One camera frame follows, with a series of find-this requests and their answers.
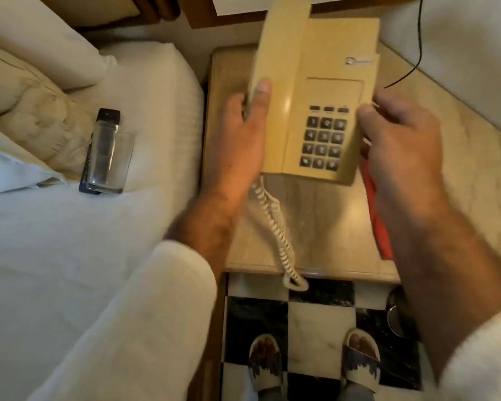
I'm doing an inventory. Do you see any black round bin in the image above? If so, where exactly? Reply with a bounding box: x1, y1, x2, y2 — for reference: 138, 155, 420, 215
385, 286, 419, 341

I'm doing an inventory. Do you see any white blue patterned slipper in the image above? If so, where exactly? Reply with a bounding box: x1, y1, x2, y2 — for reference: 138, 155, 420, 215
248, 333, 287, 401
341, 327, 381, 395

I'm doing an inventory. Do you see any person's right forearm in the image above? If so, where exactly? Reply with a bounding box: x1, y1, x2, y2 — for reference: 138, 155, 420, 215
375, 191, 501, 401

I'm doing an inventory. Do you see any red cloth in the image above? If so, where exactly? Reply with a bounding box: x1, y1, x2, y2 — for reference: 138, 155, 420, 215
359, 138, 396, 262

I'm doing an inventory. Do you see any white pillow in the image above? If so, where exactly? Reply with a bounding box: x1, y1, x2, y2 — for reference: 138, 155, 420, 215
0, 0, 118, 91

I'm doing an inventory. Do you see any beige telephone handset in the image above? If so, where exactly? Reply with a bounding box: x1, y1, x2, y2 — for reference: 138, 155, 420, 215
245, 0, 314, 121

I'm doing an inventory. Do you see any white bed mattress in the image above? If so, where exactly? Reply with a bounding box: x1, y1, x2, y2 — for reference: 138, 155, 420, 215
63, 41, 206, 230

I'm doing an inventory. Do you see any cream quilted cushion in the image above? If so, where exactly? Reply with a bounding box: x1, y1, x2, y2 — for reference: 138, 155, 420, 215
0, 37, 99, 182

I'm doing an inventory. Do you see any person's left hand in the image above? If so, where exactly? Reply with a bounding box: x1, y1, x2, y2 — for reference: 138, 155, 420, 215
201, 78, 273, 202

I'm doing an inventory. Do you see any person's right hand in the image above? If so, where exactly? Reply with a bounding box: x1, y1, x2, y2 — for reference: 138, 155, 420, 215
356, 90, 450, 218

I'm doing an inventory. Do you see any person's left forearm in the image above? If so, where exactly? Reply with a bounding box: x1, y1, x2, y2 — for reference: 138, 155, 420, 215
28, 189, 246, 401

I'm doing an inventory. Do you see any clear drinking glass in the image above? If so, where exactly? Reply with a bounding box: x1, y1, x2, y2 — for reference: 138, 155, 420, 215
86, 121, 137, 195

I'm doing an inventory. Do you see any black remote control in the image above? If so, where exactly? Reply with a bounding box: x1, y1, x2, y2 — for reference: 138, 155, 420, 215
78, 107, 122, 196

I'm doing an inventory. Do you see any thin black cable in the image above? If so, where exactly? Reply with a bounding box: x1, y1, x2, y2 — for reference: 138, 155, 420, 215
383, 0, 425, 90

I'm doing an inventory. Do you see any beige telephone base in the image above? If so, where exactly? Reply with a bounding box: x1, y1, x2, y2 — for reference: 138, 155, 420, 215
260, 16, 381, 187

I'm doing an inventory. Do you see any wooden headboard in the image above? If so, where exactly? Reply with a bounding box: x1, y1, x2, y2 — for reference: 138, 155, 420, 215
73, 0, 422, 30

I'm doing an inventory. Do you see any white duvet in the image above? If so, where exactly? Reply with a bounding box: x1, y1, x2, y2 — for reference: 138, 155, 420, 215
0, 121, 205, 401

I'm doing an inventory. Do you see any marble-top nightstand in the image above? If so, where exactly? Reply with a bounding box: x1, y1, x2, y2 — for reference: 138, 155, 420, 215
200, 45, 402, 285

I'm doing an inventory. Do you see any beige coiled phone cord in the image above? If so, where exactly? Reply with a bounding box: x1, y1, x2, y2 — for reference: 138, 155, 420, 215
250, 176, 310, 293

